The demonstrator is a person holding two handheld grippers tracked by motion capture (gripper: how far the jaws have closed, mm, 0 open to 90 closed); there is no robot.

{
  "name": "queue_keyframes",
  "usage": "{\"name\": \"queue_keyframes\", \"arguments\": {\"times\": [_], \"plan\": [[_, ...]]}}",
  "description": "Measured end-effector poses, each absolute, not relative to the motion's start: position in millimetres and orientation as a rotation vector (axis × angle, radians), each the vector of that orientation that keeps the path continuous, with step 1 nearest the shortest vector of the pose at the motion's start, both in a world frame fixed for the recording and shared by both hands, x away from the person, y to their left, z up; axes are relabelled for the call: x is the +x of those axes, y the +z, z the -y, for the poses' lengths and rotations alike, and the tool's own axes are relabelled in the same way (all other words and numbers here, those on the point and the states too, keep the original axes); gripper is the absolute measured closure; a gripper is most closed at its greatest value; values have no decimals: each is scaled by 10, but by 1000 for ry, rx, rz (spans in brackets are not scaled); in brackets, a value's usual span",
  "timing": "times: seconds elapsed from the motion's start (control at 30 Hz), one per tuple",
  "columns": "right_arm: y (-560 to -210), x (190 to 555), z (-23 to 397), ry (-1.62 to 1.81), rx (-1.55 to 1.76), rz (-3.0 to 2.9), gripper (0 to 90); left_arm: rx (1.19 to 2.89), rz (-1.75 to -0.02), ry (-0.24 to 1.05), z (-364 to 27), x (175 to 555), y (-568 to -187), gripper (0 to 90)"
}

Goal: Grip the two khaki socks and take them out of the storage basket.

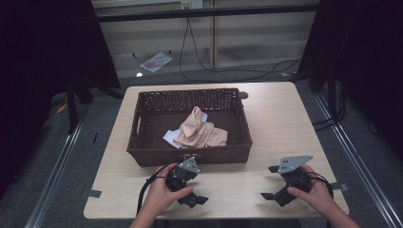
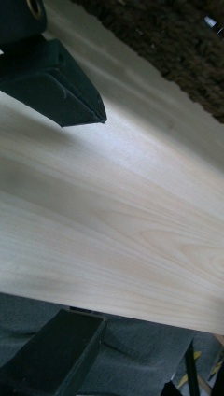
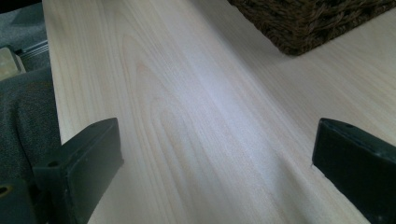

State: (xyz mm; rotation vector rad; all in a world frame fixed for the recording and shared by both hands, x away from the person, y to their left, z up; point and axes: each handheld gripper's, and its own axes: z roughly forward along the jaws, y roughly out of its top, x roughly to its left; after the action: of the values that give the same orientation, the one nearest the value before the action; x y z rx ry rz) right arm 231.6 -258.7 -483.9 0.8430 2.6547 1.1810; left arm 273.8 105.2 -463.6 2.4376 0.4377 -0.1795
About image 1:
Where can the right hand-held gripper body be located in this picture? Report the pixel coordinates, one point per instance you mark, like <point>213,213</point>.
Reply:
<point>293,177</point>

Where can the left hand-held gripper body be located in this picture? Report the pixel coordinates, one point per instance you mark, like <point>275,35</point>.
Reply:
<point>182,174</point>

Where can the person's right hand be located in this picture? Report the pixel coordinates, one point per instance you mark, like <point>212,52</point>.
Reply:
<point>316,196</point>

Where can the person's left hand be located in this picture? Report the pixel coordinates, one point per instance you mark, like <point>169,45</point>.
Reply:
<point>160,196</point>

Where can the beige cloth garment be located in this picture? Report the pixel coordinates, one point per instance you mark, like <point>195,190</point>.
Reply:
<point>199,131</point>

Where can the white cloth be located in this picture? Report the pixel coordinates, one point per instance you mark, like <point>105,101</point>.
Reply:
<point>171,136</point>

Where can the brown wicker basket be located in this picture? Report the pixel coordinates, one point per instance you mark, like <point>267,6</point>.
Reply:
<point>152,152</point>

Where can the grey tape piece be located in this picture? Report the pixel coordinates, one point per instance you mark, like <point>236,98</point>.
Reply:
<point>92,193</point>
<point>339,186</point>

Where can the dark round table grommet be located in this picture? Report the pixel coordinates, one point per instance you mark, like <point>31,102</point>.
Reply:
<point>243,94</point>

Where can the black metal stand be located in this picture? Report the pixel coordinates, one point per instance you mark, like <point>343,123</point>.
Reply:
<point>72,107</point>
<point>332,95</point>

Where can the plastic packet on floor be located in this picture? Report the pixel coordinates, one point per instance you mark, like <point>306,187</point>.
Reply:
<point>157,61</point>

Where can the black curtain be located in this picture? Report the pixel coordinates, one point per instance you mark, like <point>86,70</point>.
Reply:
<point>47,63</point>
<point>364,63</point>

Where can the black horizontal bar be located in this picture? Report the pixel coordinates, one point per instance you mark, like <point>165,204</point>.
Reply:
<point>206,13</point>

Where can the metal floor rail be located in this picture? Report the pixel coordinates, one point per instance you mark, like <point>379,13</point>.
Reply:
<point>53,177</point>
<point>358,158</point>

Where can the white wall socket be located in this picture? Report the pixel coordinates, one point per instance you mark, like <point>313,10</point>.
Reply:
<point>191,3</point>

